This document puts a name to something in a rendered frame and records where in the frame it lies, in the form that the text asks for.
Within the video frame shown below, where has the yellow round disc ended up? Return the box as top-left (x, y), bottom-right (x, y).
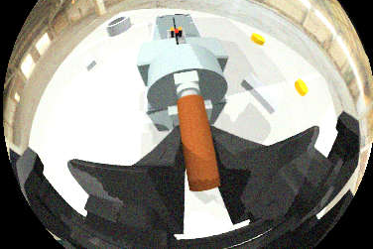
top-left (251, 34), bottom-right (265, 46)
top-left (295, 78), bottom-right (309, 97)

